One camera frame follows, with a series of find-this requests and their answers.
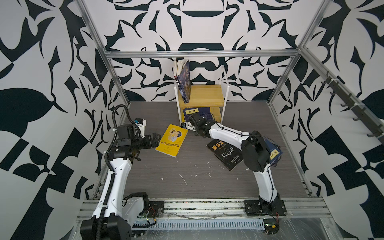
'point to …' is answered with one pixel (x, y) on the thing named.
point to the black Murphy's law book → (229, 154)
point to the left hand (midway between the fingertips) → (152, 134)
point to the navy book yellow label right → (275, 152)
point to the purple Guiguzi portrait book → (184, 82)
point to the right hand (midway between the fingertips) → (202, 119)
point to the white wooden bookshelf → (213, 96)
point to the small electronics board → (271, 226)
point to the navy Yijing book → (204, 112)
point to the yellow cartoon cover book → (172, 140)
